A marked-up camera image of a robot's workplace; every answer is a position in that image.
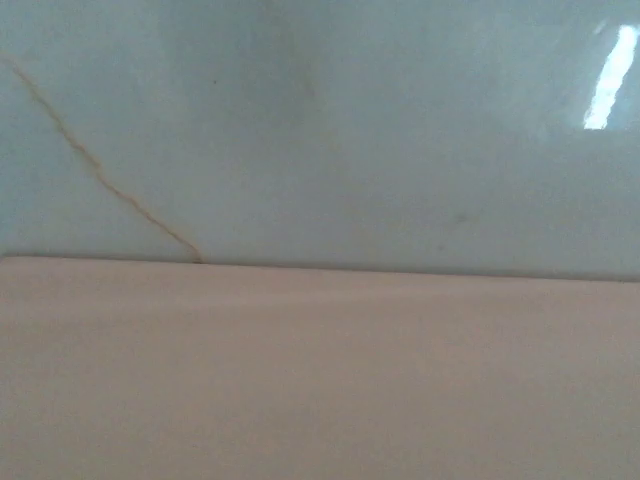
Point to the pink plastic tray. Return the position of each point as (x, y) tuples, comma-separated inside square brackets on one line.
[(320, 375)]

